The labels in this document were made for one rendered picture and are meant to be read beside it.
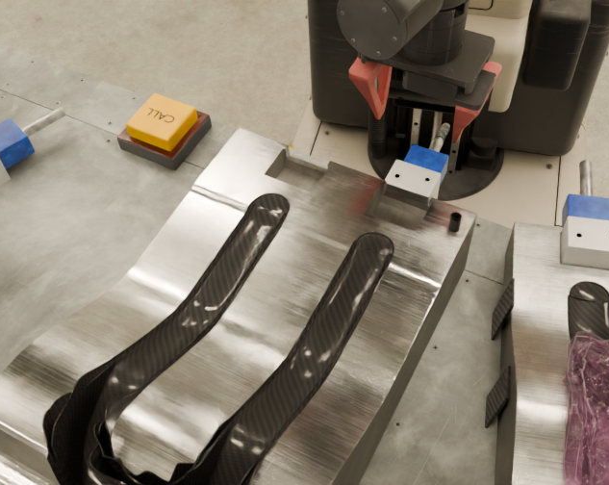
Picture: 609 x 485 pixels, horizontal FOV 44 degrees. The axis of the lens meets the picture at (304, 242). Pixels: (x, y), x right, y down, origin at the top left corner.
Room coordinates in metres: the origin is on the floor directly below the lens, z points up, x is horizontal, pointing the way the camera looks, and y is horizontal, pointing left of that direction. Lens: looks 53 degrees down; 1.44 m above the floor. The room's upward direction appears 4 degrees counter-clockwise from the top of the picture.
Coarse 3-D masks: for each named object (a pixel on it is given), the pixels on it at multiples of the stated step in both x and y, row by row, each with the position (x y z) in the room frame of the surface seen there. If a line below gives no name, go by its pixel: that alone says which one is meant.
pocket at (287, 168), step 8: (280, 152) 0.53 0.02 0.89; (288, 152) 0.53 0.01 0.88; (280, 160) 0.52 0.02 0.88; (288, 160) 0.53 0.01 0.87; (296, 160) 0.53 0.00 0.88; (272, 168) 0.51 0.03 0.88; (280, 168) 0.52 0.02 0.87; (288, 168) 0.53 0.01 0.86; (296, 168) 0.52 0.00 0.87; (304, 168) 0.52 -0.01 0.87; (312, 168) 0.51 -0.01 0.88; (320, 168) 0.51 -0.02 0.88; (272, 176) 0.51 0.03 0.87; (280, 176) 0.52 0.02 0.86; (288, 176) 0.52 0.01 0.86; (296, 176) 0.52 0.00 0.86; (304, 176) 0.52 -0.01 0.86; (312, 176) 0.51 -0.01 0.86; (320, 176) 0.51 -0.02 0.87; (296, 184) 0.51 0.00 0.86; (304, 184) 0.50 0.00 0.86; (312, 184) 0.50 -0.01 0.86
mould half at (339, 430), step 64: (192, 192) 0.48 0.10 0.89; (256, 192) 0.47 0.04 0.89; (320, 192) 0.47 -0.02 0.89; (192, 256) 0.41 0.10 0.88; (320, 256) 0.40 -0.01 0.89; (448, 256) 0.38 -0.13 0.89; (64, 320) 0.33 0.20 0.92; (128, 320) 0.34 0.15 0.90; (256, 320) 0.34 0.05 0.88; (384, 320) 0.33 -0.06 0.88; (0, 384) 0.27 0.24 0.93; (64, 384) 0.26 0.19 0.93; (192, 384) 0.26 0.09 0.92; (256, 384) 0.27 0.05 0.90; (384, 384) 0.27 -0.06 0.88; (0, 448) 0.24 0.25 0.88; (128, 448) 0.21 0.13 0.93; (192, 448) 0.21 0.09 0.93; (320, 448) 0.21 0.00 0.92
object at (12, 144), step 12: (60, 108) 0.68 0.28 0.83; (12, 120) 0.65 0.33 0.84; (36, 120) 0.66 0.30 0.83; (48, 120) 0.66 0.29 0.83; (0, 132) 0.64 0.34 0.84; (12, 132) 0.64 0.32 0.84; (24, 132) 0.64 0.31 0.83; (36, 132) 0.65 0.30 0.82; (0, 144) 0.62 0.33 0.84; (12, 144) 0.62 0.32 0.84; (24, 144) 0.62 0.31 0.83; (0, 156) 0.60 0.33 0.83; (12, 156) 0.61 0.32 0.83; (24, 156) 0.62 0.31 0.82; (0, 168) 0.60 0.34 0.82; (0, 180) 0.59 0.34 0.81
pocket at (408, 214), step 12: (384, 192) 0.48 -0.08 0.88; (372, 204) 0.46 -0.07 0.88; (384, 204) 0.47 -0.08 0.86; (396, 204) 0.46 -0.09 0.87; (408, 204) 0.46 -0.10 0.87; (420, 204) 0.46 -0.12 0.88; (384, 216) 0.46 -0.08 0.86; (396, 216) 0.45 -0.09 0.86; (408, 216) 0.45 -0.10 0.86; (420, 216) 0.45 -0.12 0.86; (408, 228) 0.44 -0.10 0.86
